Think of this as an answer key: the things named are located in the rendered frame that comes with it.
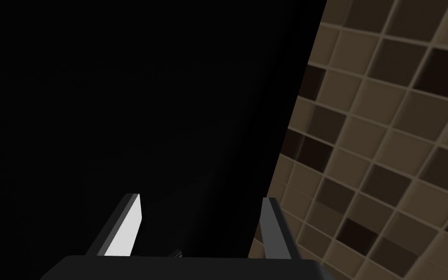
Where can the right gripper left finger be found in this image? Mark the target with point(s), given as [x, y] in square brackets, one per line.
[125, 229]

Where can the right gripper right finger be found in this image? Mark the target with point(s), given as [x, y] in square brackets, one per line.
[276, 233]

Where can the black cupboard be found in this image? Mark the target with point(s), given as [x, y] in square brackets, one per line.
[130, 97]

